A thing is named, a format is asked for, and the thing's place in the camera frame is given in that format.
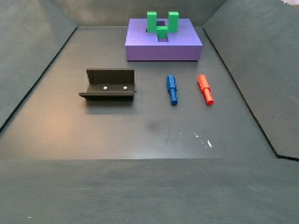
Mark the black angled holder fixture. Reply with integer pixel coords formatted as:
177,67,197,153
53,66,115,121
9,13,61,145
79,68,136,101

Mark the purple fixture base block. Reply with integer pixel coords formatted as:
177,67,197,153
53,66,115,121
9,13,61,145
125,18,203,61

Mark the blue peg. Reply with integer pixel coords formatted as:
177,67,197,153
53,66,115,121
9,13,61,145
165,75,177,106

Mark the red peg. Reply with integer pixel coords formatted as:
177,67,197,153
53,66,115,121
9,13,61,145
197,74,213,106

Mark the green U-shaped block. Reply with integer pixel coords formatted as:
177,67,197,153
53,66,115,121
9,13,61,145
145,11,180,39

